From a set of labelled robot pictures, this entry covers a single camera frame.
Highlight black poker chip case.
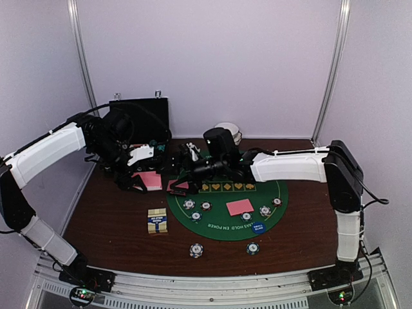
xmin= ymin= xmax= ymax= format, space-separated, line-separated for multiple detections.
xmin=109 ymin=98 xmax=172 ymax=171

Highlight round green poker mat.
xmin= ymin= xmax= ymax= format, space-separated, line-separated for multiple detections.
xmin=167 ymin=176 xmax=289 ymax=241

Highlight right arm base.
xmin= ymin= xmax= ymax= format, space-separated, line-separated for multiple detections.
xmin=308 ymin=265 xmax=364 ymax=291

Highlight green blue chip bottom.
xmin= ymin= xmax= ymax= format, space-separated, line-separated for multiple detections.
xmin=240 ymin=212 xmax=252 ymax=222

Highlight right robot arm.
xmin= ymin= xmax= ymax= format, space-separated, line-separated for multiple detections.
xmin=168 ymin=127 xmax=363 ymax=285

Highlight gold blue card box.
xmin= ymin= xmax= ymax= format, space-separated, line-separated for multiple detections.
xmin=147 ymin=208 xmax=168 ymax=234

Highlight white ceramic bowl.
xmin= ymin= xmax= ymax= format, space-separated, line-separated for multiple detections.
xmin=214 ymin=122 xmax=239 ymax=135

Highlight green blue chip stack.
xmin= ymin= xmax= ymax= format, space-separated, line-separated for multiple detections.
xmin=246 ymin=242 xmax=260 ymax=256

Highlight blue tan chip stack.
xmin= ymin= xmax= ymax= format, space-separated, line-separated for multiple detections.
xmin=189 ymin=243 xmax=204 ymax=258

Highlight red-backed card deck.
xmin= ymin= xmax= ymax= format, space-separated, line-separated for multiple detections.
xmin=133 ymin=171 xmax=162 ymax=191

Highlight red card bottom player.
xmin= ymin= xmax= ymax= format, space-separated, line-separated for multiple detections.
xmin=226 ymin=199 xmax=254 ymax=216

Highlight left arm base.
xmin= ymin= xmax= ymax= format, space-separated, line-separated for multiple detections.
xmin=59 ymin=267 xmax=116 ymax=292

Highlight blue tan ten chip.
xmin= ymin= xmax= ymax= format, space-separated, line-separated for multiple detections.
xmin=183 ymin=199 xmax=196 ymax=210

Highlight red black all-in triangle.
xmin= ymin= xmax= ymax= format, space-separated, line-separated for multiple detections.
xmin=169 ymin=190 xmax=187 ymax=196

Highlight teal chips in case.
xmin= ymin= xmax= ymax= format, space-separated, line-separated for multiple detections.
xmin=149 ymin=140 xmax=167 ymax=155

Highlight white lower bowl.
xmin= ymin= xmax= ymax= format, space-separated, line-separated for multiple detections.
xmin=236 ymin=132 xmax=242 ymax=144

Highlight brown black chip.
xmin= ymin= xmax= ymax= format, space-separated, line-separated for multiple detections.
xmin=200 ymin=201 xmax=212 ymax=211
xmin=272 ymin=198 xmax=283 ymax=207

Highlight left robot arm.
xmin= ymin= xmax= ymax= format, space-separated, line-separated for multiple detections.
xmin=1 ymin=109 xmax=154 ymax=286

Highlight blue small blind button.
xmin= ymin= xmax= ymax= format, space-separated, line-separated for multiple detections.
xmin=252 ymin=222 xmax=267 ymax=234

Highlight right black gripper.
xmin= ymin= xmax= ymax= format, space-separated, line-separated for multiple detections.
xmin=156 ymin=151 xmax=227 ymax=195

